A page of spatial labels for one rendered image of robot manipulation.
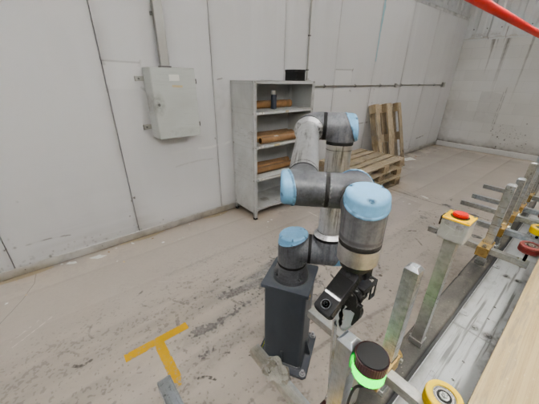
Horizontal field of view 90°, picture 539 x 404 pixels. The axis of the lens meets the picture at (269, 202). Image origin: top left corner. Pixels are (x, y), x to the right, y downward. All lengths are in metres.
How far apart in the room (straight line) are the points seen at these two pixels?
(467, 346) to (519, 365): 0.41
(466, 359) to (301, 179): 1.00
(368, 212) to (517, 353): 0.67
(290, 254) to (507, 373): 0.83
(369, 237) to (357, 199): 0.08
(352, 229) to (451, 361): 0.89
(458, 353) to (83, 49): 3.00
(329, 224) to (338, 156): 0.32
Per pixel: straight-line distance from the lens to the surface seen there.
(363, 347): 0.59
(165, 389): 0.75
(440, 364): 1.32
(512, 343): 1.10
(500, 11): 0.39
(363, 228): 0.55
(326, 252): 1.34
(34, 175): 2.87
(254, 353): 0.88
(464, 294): 1.55
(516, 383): 1.00
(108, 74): 2.82
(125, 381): 2.01
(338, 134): 1.17
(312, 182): 0.64
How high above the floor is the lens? 1.58
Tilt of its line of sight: 25 degrees down
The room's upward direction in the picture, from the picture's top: 1 degrees clockwise
